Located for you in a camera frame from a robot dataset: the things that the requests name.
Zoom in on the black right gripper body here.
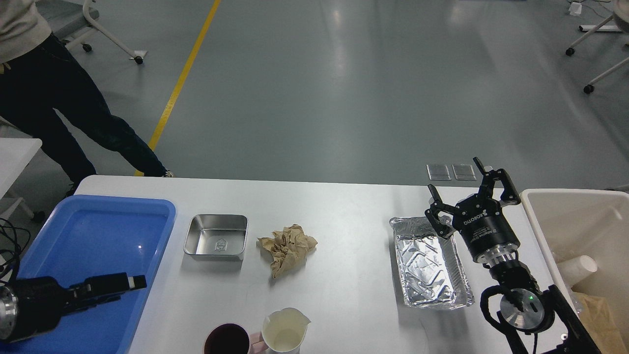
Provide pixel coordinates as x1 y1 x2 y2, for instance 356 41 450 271
452 193 521 264

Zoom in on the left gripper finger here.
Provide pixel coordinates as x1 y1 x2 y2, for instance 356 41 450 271
69 273 147 308

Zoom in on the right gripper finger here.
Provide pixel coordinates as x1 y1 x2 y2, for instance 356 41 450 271
473 157 521 206
425 184 460 239

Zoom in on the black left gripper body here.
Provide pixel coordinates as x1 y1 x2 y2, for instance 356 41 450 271
5 276 82 342

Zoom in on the pink mug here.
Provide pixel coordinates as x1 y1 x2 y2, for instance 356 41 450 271
202 323 269 354

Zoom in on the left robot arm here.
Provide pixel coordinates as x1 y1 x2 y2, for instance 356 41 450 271
0 272 147 343

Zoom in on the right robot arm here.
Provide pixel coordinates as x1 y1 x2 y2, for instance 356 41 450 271
425 157 600 354

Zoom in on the left floor outlet plate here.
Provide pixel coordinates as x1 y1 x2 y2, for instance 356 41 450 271
426 164 452 181

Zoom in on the floor outlet plate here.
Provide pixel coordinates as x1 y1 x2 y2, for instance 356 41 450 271
426 164 452 181
452 164 477 181

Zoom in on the right floor outlet plate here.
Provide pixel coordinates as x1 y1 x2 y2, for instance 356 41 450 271
452 164 477 181

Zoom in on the blue plastic tray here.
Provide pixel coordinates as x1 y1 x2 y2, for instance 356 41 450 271
1 195 176 354

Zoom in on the beige waste bin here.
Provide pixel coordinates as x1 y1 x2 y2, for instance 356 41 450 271
521 189 629 345

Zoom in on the aluminium foil container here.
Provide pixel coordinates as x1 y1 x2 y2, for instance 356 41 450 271
389 217 475 311

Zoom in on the white paper cup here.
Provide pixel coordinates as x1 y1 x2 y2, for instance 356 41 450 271
557 255 598 288

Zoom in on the square steel tray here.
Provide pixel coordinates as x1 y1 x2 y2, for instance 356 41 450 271
183 214 249 261

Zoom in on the brown paper bag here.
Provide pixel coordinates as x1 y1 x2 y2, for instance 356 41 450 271
573 292 628 354

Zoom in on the white side table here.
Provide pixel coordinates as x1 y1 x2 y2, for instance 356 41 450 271
0 138 41 197

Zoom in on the crumpled brown paper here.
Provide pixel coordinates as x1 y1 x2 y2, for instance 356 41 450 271
258 224 317 279

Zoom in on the white chair base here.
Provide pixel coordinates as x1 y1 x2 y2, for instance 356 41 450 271
566 0 629 94

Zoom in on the person in dark trousers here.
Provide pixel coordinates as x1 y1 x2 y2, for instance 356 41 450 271
0 0 173 196

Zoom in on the grey office chair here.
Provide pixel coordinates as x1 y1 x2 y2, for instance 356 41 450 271
35 0 147 65

